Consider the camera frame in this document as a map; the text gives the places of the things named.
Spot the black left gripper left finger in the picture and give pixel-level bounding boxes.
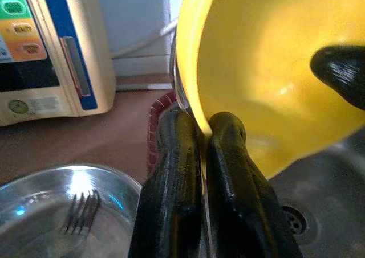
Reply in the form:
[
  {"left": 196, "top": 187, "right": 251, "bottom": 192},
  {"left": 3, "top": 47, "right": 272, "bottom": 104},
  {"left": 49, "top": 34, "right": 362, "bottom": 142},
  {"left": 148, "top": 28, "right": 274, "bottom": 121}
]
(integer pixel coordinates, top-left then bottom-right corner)
[{"left": 128, "top": 109, "right": 205, "bottom": 258}]

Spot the empty steel sink basin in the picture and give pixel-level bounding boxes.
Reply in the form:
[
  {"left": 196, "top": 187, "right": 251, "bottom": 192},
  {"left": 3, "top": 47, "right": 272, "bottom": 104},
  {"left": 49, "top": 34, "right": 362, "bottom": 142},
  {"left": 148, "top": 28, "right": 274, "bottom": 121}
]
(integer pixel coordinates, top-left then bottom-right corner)
[{"left": 153, "top": 107, "right": 365, "bottom": 258}]

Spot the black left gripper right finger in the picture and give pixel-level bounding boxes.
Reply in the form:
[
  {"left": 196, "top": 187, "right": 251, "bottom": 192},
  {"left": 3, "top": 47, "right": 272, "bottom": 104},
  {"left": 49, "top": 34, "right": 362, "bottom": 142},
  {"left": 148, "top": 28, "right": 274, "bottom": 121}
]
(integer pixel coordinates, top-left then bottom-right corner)
[{"left": 205, "top": 111, "right": 303, "bottom": 258}]

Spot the fork with yellow handle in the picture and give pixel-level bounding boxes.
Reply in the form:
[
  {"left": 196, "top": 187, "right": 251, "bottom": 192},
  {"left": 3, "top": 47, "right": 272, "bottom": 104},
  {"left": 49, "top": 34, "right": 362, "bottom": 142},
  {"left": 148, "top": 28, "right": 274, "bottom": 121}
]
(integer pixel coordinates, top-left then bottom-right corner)
[{"left": 64, "top": 189, "right": 103, "bottom": 236}]

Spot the yellow bowl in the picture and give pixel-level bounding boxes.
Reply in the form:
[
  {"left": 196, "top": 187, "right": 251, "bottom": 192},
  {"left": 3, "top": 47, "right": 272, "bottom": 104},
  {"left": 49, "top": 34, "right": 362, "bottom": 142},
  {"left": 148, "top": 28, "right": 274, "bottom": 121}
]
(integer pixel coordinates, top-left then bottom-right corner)
[{"left": 174, "top": 0, "right": 365, "bottom": 181}]

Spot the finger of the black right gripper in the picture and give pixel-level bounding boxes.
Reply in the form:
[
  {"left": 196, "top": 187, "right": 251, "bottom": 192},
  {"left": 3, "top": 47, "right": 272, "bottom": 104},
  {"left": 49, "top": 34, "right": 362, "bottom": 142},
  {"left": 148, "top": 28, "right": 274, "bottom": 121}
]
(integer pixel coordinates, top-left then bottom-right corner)
[{"left": 310, "top": 44, "right": 365, "bottom": 111}]

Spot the clear glass bowl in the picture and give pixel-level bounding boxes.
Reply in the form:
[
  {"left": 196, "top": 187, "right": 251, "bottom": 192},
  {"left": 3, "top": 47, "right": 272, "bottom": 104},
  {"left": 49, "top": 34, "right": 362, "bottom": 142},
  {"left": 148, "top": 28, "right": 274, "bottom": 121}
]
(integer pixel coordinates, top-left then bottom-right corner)
[
  {"left": 169, "top": 38, "right": 194, "bottom": 116},
  {"left": 0, "top": 163, "right": 143, "bottom": 258}
]

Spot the white cord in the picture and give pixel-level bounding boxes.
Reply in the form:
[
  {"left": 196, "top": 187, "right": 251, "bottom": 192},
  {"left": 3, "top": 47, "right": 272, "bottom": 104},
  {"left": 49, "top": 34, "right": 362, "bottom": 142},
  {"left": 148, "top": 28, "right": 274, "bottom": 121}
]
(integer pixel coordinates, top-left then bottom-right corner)
[{"left": 109, "top": 15, "right": 179, "bottom": 60}]

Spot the beige water ionizer appliance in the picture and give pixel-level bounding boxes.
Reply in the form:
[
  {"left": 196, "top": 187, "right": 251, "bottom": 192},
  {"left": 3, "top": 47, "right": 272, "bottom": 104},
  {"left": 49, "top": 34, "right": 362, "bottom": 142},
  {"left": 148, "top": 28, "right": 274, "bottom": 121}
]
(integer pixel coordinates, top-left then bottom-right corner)
[{"left": 0, "top": 0, "right": 117, "bottom": 127}]

